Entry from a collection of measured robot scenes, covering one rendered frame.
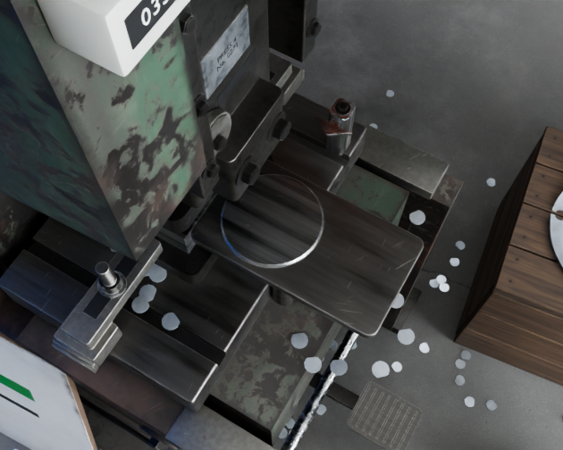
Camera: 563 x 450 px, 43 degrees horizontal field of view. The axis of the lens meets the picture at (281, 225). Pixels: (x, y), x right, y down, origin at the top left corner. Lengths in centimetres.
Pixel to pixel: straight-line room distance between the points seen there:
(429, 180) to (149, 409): 51
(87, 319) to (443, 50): 143
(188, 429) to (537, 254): 75
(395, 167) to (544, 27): 119
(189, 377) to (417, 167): 45
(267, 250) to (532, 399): 96
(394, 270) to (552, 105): 124
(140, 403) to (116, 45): 71
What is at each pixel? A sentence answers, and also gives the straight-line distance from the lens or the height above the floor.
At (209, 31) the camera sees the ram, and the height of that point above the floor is 111.
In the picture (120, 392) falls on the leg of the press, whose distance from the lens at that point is 97.
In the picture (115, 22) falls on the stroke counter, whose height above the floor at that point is 133.
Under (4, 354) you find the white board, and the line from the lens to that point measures 114.
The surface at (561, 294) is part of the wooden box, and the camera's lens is 137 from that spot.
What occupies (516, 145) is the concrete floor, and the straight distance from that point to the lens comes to 192.
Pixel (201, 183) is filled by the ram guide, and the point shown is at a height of 102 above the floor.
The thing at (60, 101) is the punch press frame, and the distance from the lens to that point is 36.
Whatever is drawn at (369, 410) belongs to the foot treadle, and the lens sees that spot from 142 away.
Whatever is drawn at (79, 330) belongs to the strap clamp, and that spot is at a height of 76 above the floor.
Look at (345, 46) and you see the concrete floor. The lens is 201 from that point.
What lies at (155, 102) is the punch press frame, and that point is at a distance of 45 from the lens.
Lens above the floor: 155
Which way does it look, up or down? 65 degrees down
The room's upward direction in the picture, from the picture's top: straight up
